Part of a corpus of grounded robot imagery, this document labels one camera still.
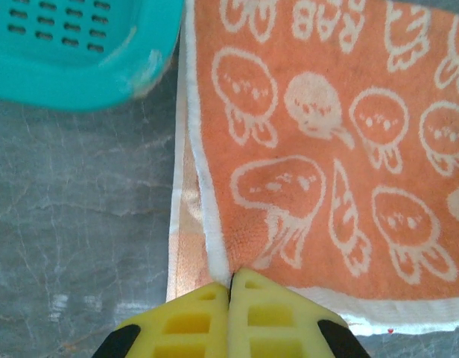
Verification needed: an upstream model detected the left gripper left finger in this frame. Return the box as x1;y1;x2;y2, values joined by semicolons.
91;282;230;358

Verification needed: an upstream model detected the teal plastic basket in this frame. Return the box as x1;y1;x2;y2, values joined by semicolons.
0;0;186;113

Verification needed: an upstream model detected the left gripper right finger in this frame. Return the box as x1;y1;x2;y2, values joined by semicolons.
229;266;372;358

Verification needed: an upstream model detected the salmon jellyfish print towel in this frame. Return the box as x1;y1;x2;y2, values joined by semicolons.
184;0;459;335

